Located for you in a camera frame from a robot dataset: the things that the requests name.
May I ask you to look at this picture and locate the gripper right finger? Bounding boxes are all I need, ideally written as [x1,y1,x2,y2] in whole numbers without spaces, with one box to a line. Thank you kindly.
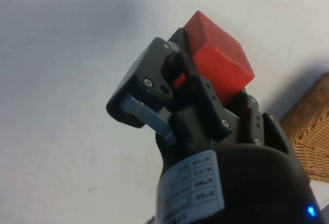
[232,91,294,156]

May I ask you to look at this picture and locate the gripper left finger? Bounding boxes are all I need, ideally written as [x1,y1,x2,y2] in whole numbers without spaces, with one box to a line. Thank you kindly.
[106,27,242,156]

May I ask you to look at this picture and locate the red cube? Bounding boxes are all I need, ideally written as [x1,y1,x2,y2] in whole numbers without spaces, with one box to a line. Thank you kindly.
[182,10,255,106]

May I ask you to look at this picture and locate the wicker basket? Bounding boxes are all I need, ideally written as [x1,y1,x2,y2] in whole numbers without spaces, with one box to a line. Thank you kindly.
[280,72,329,183]

